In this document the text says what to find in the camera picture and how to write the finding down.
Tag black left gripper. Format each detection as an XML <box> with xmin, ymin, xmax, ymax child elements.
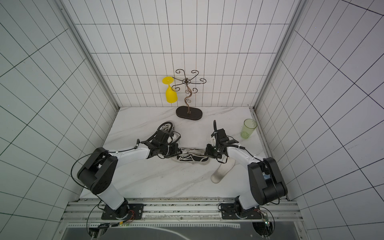
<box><xmin>159</xmin><ymin>142</ymin><xmax>182</xmax><ymax>159</ymax></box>

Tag white insole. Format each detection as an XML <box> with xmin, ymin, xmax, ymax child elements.
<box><xmin>211</xmin><ymin>158</ymin><xmax>236</xmax><ymax>184</ymax></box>

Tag black white sneaker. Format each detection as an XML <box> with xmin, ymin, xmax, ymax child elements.
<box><xmin>171</xmin><ymin>148</ymin><xmax>210</xmax><ymax>165</ymax></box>
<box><xmin>158</xmin><ymin>121</ymin><xmax>175</xmax><ymax>132</ymax></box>

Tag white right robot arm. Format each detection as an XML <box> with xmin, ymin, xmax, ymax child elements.
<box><xmin>205</xmin><ymin>129</ymin><xmax>288</xmax><ymax>212</ymax></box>

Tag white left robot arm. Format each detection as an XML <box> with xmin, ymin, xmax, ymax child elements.
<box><xmin>77</xmin><ymin>129</ymin><xmax>182</xmax><ymax>212</ymax></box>

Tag green plastic cup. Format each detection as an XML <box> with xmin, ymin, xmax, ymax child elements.
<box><xmin>241</xmin><ymin>119</ymin><xmax>258</xmax><ymax>139</ymax></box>

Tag yellow plastic wine glass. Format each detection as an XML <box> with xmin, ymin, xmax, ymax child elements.
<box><xmin>162</xmin><ymin>77</ymin><xmax>178</xmax><ymax>104</ymax></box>

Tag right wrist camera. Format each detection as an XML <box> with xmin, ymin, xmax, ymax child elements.
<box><xmin>211</xmin><ymin>133</ymin><xmax>217</xmax><ymax>147</ymax></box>

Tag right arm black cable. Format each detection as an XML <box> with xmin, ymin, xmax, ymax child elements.
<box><xmin>212</xmin><ymin>119</ymin><xmax>281</xmax><ymax>206</ymax></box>

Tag copper wire glass rack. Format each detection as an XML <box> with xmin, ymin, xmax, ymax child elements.
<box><xmin>171</xmin><ymin>69</ymin><xmax>207</xmax><ymax>121</ymax></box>

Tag aluminium mounting rail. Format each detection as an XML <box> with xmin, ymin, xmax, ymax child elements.
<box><xmin>62</xmin><ymin>198</ymin><xmax>304</xmax><ymax>228</ymax></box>

